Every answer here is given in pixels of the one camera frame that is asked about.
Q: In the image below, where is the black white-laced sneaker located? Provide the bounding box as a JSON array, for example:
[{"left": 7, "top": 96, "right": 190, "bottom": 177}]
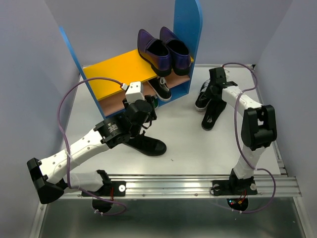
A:
[{"left": 195, "top": 79, "right": 211, "bottom": 112}]

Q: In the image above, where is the all-black lace sneaker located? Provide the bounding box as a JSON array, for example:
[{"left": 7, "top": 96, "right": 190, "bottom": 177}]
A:
[{"left": 124, "top": 132, "right": 167, "bottom": 157}]

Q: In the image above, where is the black sneaker orange sole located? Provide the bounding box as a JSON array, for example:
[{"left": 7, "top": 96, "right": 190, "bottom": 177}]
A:
[{"left": 148, "top": 77, "right": 172, "bottom": 102}]

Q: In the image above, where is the purple loafer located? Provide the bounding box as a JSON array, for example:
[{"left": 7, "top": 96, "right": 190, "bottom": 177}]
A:
[
  {"left": 137, "top": 29, "right": 172, "bottom": 77},
  {"left": 159, "top": 26, "right": 191, "bottom": 76}
]

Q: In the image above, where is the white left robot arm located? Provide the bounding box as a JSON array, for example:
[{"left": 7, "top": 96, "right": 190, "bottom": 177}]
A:
[{"left": 27, "top": 95, "right": 157, "bottom": 204}]

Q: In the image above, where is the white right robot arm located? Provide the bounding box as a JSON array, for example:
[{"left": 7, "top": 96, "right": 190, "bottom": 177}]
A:
[{"left": 202, "top": 67, "right": 277, "bottom": 196}]

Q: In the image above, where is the all-black slip-on shoe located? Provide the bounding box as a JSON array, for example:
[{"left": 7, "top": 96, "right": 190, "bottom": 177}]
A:
[{"left": 201, "top": 100, "right": 227, "bottom": 131}]

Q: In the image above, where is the pink middle shelf board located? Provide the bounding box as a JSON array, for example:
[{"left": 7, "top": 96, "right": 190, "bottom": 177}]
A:
[{"left": 99, "top": 72, "right": 190, "bottom": 117}]

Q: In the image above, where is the yellow top shelf board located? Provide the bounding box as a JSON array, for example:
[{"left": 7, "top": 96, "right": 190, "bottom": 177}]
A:
[{"left": 83, "top": 49, "right": 194, "bottom": 102}]

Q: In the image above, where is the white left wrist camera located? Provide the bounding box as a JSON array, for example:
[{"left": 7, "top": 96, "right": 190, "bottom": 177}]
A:
[{"left": 125, "top": 81, "right": 145, "bottom": 104}]

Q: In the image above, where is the blue shoe shelf frame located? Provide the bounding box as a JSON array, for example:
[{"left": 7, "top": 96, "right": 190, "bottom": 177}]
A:
[{"left": 60, "top": 0, "right": 203, "bottom": 118}]

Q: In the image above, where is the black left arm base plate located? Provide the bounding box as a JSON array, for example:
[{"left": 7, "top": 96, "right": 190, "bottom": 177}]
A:
[{"left": 89, "top": 180, "right": 126, "bottom": 197}]

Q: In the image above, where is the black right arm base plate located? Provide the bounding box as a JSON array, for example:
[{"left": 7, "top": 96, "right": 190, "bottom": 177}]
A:
[{"left": 210, "top": 180, "right": 258, "bottom": 196}]

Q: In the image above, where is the aluminium mounting rail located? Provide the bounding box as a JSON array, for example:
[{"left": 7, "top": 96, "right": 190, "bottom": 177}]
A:
[{"left": 41, "top": 175, "right": 302, "bottom": 199}]

